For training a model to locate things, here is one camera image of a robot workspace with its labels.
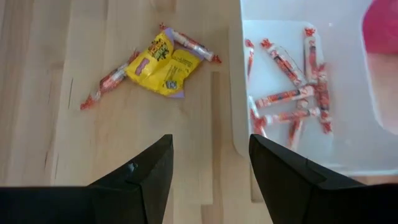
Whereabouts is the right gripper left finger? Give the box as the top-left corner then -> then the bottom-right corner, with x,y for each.
0,134 -> 174,224

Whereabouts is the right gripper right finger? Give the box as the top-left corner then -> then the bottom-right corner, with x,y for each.
248,134 -> 398,224

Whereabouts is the yellow Sour Patch candy bag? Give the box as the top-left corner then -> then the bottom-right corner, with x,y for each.
125,27 -> 203,99

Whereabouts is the white plastic bin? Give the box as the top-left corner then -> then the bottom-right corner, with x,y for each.
228,0 -> 398,177

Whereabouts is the pink plastic bin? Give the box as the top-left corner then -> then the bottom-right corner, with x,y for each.
361,0 -> 398,56

